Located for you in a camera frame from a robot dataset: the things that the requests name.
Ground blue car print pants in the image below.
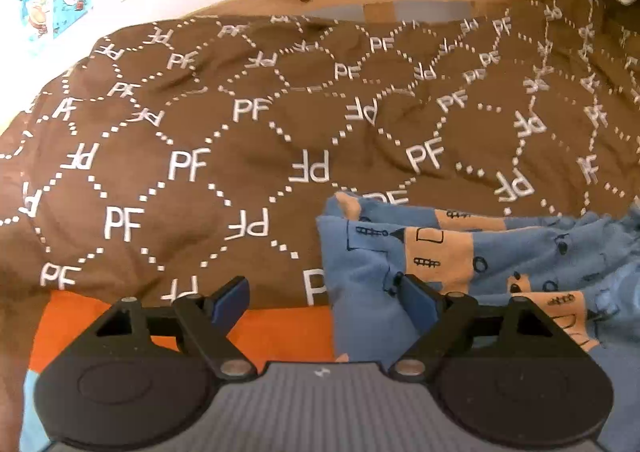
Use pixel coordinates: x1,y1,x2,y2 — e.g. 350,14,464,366
317,193,639,451

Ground brown PF pattern duvet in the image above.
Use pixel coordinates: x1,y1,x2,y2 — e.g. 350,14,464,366
1,0,639,307

